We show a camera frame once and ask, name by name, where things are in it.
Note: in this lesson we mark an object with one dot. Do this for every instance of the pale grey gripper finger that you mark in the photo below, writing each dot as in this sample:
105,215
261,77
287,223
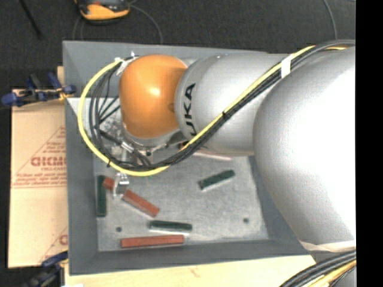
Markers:
124,186
116,187

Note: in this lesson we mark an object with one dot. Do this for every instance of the red-brown block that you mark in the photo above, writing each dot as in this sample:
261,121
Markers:
152,241
140,204

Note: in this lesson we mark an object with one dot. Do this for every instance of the dark green flat block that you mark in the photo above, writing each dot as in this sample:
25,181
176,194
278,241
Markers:
170,225
101,196
216,179

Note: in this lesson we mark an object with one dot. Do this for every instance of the brown cardboard board red print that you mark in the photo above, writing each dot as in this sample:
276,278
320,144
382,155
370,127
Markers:
33,208

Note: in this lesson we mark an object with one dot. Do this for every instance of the grey metal bin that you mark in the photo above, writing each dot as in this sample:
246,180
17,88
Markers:
209,208

